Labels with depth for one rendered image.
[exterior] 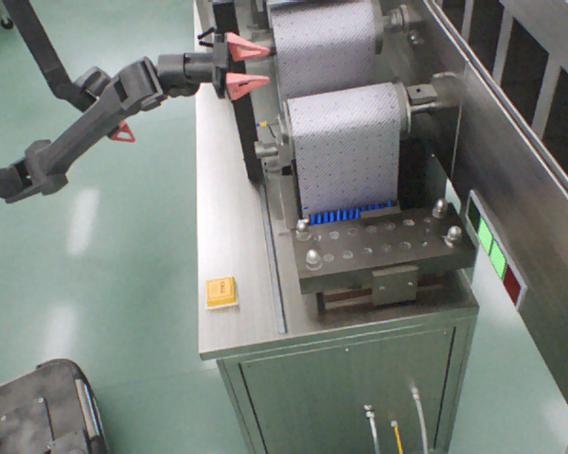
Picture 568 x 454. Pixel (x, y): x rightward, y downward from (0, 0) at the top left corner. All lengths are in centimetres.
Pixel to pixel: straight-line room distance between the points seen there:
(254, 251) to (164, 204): 167
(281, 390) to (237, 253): 38
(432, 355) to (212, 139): 99
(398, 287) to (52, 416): 137
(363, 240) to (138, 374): 141
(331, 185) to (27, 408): 140
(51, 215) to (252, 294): 210
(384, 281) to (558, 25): 66
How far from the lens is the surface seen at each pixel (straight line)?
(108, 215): 318
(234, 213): 161
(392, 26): 147
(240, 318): 136
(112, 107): 115
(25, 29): 157
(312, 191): 133
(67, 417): 218
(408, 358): 149
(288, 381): 148
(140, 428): 234
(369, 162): 130
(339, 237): 131
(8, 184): 136
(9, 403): 232
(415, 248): 129
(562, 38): 83
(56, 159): 131
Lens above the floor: 198
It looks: 45 degrees down
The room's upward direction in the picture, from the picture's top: 9 degrees counter-clockwise
